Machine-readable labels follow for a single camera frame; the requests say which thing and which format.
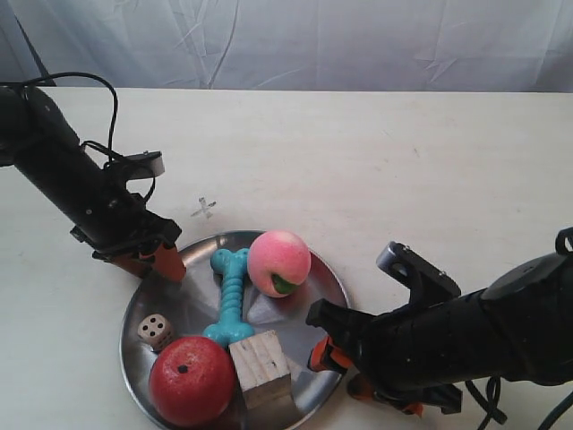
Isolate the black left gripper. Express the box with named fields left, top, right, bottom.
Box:
left=70, top=210, right=185, bottom=281

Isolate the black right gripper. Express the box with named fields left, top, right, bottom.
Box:
left=305, top=298, right=462, bottom=416

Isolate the round metal plate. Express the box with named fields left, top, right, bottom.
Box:
left=120, top=230, right=350, bottom=429

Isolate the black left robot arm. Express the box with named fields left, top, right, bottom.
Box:
left=1, top=85, right=185, bottom=282

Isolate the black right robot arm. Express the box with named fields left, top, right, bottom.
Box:
left=306, top=228, right=572, bottom=424

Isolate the small wooden die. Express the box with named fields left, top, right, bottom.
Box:
left=137, top=314, right=175, bottom=353

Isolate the teal rubber bone toy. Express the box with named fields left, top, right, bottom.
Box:
left=202, top=248, right=254, bottom=348

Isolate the wooden cube block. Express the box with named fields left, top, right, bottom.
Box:
left=229, top=331, right=292, bottom=409

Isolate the red toy apple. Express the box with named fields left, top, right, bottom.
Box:
left=149, top=336, right=235, bottom=427

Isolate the pink toy peach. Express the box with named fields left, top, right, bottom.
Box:
left=247, top=230, right=312, bottom=298

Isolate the white backdrop curtain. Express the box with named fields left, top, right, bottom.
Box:
left=1, top=1, right=572, bottom=92

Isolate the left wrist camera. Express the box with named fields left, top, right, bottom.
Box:
left=119, top=151, right=165, bottom=181

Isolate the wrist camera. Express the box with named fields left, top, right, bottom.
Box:
left=119, top=151, right=165, bottom=181
left=376, top=241, right=461, bottom=309

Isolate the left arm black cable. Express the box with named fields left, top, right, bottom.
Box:
left=20, top=72, right=157, bottom=202

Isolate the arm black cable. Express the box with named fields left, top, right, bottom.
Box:
left=463, top=375, right=573, bottom=430
left=20, top=72, right=157, bottom=202

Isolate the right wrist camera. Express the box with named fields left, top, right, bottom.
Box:
left=376, top=241, right=461, bottom=309

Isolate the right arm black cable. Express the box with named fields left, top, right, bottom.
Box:
left=463, top=375, right=573, bottom=430

